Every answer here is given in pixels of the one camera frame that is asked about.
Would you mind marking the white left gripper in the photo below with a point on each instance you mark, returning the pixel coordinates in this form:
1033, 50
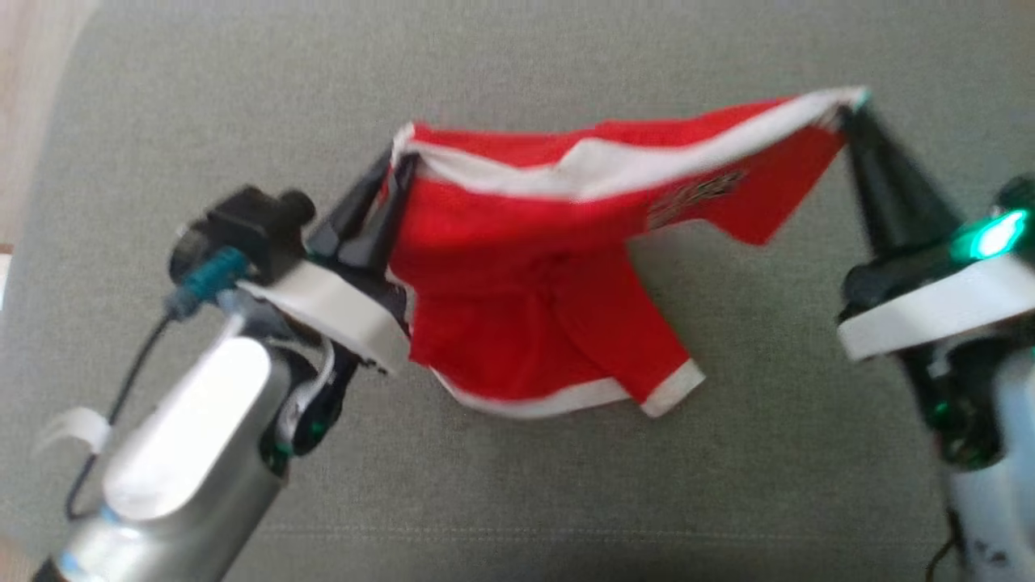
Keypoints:
340, 311

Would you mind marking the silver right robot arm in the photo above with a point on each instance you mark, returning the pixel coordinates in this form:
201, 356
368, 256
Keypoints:
990, 469

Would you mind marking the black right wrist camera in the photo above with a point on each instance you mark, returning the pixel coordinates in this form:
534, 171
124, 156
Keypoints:
1020, 192

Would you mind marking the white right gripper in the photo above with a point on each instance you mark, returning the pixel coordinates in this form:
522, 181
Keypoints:
938, 303

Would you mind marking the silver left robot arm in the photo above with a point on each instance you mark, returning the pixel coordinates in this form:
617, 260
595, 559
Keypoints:
186, 461

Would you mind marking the red white sports shorts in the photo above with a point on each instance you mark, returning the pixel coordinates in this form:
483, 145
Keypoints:
517, 299

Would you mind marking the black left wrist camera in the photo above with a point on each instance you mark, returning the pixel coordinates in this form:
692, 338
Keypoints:
242, 226

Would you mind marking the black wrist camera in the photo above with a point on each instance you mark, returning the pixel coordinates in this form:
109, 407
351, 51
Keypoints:
1020, 192
242, 226

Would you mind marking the grey fabric sofa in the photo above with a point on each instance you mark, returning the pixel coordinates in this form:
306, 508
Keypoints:
566, 501

